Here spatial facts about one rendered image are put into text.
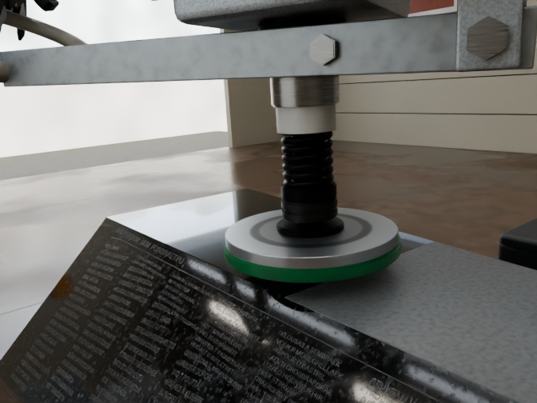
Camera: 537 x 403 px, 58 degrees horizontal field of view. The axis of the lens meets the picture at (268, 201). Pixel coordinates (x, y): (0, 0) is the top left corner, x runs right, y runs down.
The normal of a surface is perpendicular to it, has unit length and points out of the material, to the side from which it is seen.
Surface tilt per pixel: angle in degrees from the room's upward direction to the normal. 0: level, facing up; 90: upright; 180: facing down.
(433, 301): 0
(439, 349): 0
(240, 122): 90
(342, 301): 0
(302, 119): 90
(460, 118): 90
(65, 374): 45
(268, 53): 90
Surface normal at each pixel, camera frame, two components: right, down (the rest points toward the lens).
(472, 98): -0.78, 0.19
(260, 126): 0.63, 0.15
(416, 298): -0.06, -0.97
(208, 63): -0.46, 0.23
